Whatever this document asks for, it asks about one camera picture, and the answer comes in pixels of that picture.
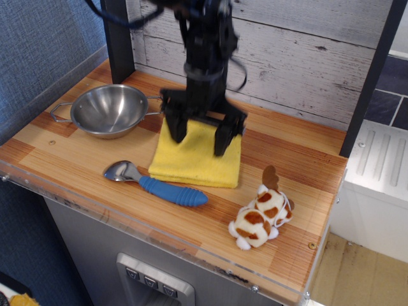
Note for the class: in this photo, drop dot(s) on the yellow cloth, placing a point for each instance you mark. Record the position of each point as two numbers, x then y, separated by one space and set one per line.
193 161

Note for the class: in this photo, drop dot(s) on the blue handled metal spoon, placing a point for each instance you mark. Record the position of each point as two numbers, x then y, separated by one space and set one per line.
126 171

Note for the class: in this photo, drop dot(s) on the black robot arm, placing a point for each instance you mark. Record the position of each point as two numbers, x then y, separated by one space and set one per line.
209 39

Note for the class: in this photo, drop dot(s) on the stainless steel bowl with handles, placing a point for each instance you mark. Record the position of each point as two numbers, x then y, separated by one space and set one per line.
106 112

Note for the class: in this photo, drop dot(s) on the brown white plush toy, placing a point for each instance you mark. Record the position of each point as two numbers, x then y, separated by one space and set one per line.
260 220

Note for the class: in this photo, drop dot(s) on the white toy sink counter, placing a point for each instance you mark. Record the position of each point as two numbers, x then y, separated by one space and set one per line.
371 206

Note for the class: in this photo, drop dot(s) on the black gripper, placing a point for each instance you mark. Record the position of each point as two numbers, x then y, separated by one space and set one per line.
204 99

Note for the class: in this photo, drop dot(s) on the right dark vertical post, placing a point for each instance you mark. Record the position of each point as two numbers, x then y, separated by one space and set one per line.
385 42

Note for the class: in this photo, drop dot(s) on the silver dispenser button panel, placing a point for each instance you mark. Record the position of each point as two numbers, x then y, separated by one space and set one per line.
147 285

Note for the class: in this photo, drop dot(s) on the grey toy fridge cabinet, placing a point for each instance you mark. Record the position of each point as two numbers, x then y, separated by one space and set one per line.
94 243

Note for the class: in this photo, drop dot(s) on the dark vertical post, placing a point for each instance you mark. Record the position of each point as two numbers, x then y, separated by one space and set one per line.
118 41
385 42

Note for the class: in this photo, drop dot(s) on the left dark vertical post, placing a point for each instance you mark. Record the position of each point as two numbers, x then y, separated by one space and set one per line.
118 41

